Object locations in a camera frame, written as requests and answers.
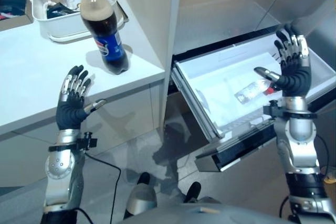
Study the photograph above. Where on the silver robot torso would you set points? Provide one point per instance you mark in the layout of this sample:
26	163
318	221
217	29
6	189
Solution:
228	212

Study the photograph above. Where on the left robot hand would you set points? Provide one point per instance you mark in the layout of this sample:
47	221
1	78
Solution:
68	108

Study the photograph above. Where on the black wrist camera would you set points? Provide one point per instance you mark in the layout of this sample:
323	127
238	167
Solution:
273	109
87	142

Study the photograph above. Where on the silver left robot leg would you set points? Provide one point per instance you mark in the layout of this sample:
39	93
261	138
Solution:
140	195

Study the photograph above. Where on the clear water bottle red cap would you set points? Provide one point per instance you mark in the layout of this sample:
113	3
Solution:
253	91

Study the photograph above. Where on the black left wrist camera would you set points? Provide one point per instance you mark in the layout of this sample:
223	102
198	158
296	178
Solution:
87	142

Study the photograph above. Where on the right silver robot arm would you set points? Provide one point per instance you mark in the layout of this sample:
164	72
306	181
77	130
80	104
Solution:
302	153

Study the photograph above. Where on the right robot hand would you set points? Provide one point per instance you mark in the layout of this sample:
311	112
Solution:
295	77

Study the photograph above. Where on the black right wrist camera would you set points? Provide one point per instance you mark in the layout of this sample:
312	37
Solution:
273	109

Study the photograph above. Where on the white counter cabinet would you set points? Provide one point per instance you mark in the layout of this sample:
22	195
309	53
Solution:
76	82

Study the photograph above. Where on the cardboard box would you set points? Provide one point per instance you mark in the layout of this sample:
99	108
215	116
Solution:
14	6

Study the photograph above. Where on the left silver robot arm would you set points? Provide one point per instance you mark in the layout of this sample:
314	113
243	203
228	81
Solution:
61	174

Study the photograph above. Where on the silver refrigerator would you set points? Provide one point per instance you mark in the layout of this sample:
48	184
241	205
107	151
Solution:
252	9

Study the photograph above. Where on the cola bottle blue cap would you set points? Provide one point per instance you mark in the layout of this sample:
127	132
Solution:
105	27

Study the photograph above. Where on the dark right robot foot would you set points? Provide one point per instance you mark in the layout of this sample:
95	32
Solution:
193	191

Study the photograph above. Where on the white refrigerator drawer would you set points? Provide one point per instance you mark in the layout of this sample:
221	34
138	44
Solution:
244	98

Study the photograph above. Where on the white plastic bin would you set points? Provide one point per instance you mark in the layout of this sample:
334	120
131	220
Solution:
65	16

